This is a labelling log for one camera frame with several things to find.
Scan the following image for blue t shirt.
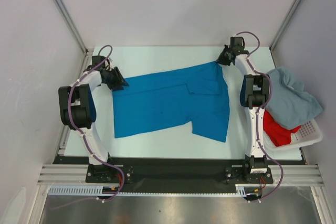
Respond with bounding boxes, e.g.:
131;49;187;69
112;61;230;142

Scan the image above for grey t shirt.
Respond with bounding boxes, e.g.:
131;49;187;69
266;67;323;130

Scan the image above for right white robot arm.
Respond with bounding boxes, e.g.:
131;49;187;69
216;33;271;184

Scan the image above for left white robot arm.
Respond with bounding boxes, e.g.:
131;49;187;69
58;55;128;182

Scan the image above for red t shirt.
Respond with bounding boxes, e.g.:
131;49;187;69
263;111;301;147

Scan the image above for white plastic basket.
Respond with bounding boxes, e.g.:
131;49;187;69
264;119;323;151

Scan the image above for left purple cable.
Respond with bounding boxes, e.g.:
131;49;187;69
49;45;125;210

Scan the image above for left aluminium frame post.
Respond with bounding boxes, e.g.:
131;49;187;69
53;0;89;55

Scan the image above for aluminium frame post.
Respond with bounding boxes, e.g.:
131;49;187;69
53;0;89;55
269;0;303;53

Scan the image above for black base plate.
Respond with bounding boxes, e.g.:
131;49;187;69
52;155;308;195

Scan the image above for right aluminium frame post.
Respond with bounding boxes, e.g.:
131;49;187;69
269;0;303;53

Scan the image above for white slotted cable duct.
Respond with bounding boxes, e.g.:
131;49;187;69
48;184;260;197

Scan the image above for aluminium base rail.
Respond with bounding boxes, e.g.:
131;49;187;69
37;164;324;187

